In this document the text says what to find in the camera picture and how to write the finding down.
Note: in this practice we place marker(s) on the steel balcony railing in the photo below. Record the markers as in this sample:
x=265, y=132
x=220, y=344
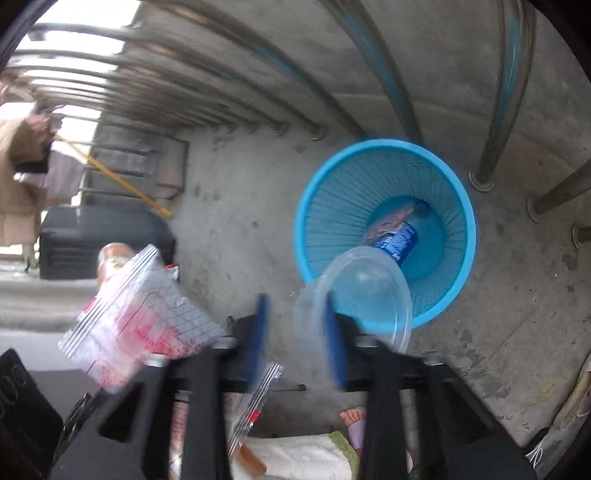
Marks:
x=383, y=69

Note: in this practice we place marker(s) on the yellow stick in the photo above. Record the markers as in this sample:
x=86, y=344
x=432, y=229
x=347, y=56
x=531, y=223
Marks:
x=120, y=182

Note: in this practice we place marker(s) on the brown hanging cloth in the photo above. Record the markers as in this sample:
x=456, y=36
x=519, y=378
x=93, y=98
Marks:
x=16, y=180

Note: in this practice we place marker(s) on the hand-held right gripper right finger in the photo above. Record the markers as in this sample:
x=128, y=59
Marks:
x=336, y=344

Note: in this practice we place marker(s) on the blue printed packet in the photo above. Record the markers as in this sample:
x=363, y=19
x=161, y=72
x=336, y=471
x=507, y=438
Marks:
x=398, y=241

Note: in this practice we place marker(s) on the blue mesh plastic basket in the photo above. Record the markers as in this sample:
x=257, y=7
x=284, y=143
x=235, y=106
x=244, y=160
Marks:
x=445, y=184

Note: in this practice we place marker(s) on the small orange stick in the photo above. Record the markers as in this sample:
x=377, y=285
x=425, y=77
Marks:
x=251, y=460

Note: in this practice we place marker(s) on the pink printed wrapper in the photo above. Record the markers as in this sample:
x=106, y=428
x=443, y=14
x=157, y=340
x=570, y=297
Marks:
x=390, y=220

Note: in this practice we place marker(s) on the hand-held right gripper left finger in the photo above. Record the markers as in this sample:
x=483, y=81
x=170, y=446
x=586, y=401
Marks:
x=259, y=339

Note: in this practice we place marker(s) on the clear zip bag red print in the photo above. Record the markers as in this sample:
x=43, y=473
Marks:
x=258, y=401
x=138, y=318

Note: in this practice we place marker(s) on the steel box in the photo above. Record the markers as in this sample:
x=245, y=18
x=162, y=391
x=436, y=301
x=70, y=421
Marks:
x=168, y=168

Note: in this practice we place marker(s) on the pale pink hanging cloth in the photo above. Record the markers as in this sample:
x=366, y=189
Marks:
x=64, y=177

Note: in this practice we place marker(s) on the white towel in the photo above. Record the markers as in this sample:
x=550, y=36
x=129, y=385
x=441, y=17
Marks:
x=295, y=457

